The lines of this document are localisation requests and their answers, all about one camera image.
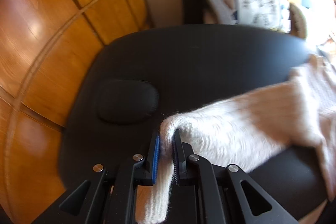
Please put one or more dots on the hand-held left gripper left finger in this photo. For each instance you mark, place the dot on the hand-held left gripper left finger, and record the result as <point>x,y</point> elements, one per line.
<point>156,158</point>

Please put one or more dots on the white knit sweater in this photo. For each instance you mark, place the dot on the white knit sweater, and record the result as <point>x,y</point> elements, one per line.
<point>236,121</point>

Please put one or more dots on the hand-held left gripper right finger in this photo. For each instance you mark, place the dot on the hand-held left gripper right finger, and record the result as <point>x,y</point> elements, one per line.
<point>175,161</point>

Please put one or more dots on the tiger print cushion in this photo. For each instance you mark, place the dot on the tiger print cushion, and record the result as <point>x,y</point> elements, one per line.
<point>257,6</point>

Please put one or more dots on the black face hole cushion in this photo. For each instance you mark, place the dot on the black face hole cushion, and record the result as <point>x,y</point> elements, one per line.
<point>126,100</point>

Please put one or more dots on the deer print cushion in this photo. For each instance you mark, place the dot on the deer print cushion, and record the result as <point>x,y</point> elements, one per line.
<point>298,19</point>

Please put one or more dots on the wooden wardrobe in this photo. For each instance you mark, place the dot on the wooden wardrobe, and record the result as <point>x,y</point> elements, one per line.
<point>39,43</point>

